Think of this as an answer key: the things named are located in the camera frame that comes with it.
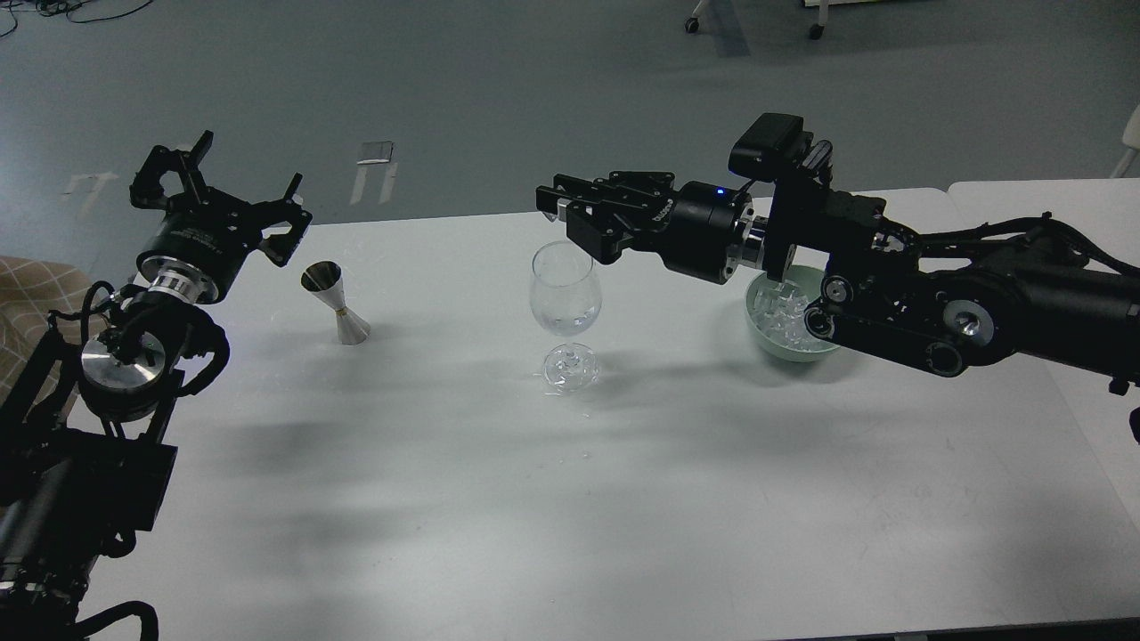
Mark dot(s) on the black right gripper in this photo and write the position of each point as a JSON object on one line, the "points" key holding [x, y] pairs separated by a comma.
{"points": [[605, 216]]}

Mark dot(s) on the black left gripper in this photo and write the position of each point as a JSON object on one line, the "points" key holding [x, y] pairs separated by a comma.
{"points": [[196, 245]]}

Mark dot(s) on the steel cocktail jigger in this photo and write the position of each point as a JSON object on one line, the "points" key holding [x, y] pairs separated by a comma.
{"points": [[326, 281]]}

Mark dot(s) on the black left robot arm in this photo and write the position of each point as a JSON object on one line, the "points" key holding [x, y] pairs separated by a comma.
{"points": [[85, 465]]}

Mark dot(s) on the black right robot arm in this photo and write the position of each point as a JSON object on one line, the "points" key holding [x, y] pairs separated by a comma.
{"points": [[940, 302]]}

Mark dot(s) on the clear wine glass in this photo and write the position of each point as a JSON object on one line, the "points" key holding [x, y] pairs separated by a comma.
{"points": [[565, 298]]}

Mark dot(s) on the clear ice cubes pile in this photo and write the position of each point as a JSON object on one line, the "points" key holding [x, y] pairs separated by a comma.
{"points": [[778, 312]]}

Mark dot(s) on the green bowl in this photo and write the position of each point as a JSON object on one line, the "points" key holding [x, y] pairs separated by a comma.
{"points": [[810, 278]]}

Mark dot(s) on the tan checkered chair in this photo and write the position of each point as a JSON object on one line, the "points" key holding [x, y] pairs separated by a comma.
{"points": [[30, 289]]}

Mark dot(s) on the white chair part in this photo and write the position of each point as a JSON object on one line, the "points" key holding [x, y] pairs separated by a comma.
{"points": [[1130, 142]]}

